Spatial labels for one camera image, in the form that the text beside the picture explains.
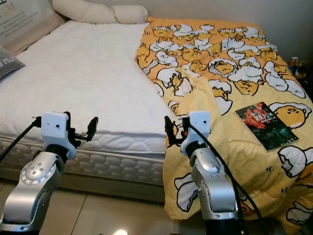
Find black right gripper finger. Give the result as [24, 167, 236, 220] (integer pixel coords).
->
[165, 117, 178, 146]

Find dark red-covered book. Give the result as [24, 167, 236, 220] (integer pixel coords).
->
[235, 101, 299, 151]

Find yellow cartoon print blanket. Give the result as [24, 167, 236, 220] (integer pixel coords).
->
[134, 17, 313, 233]

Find grey bear pillow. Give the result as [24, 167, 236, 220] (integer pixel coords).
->
[0, 47, 26, 79]

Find white quilted mattress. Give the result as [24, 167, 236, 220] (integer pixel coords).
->
[0, 21, 177, 189]

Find beige bed base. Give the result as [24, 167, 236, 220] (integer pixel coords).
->
[0, 166, 169, 204]

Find long beige bolster pillow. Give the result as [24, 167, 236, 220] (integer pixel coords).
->
[51, 0, 149, 25]

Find beige printed headboard cushion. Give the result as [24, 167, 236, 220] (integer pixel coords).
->
[0, 0, 65, 52]

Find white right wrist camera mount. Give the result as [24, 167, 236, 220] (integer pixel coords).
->
[181, 110, 212, 157]

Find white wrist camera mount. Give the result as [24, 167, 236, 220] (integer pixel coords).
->
[40, 112, 71, 160]
[181, 110, 212, 157]

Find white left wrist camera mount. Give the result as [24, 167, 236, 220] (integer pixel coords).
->
[40, 112, 71, 160]

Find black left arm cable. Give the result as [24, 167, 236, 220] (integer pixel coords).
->
[0, 117, 44, 162]

